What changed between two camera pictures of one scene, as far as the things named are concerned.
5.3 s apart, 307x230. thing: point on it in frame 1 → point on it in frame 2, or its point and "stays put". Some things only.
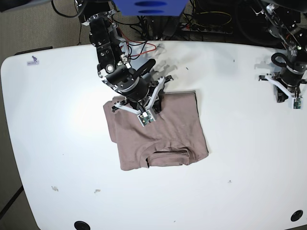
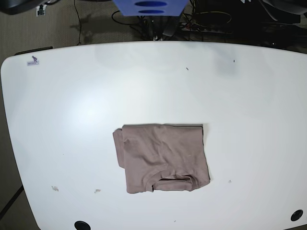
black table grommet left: [80, 225] stays put
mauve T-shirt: [176, 137] → [162, 156]
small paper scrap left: [54, 188] stays put
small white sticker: [35, 62] stays put
